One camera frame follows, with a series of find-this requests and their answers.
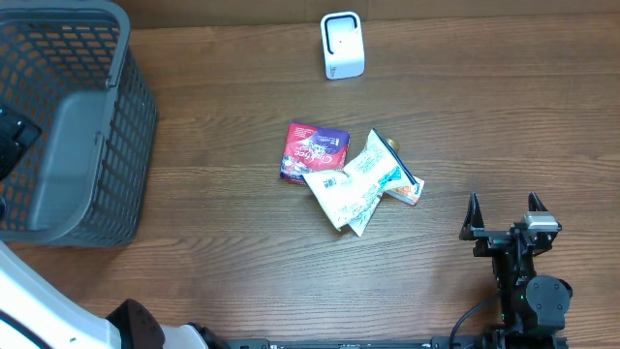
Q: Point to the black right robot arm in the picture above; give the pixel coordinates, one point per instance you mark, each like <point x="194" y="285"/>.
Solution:
<point x="533" y="306"/>

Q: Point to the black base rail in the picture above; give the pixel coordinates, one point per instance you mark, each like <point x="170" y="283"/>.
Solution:
<point x="435" y="342"/>

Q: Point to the red purple pad pack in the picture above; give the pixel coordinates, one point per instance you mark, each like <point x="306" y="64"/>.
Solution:
<point x="310" y="148"/>

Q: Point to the white Pantene tube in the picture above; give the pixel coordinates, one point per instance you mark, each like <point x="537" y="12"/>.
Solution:
<point x="373" y="171"/>

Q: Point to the dark grey plastic basket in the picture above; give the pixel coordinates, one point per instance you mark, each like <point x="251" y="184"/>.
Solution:
<point x="67" y="66"/>

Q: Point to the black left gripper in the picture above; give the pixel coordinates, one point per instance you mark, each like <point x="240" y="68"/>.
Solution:
<point x="24" y="131"/>

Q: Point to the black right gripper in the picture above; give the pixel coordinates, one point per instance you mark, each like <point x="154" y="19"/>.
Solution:
<point x="471" y="230"/>

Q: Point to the orange tissue pack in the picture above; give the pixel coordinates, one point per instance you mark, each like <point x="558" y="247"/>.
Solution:
<point x="409" y="195"/>

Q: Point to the yellow white snack bag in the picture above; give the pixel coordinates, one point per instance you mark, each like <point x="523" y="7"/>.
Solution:
<point x="350" y="196"/>

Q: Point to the white barcode scanner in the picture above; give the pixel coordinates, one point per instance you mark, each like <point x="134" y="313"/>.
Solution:
<point x="343" y="46"/>

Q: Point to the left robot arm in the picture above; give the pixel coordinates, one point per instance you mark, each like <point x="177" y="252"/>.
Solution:
<point x="34" y="309"/>

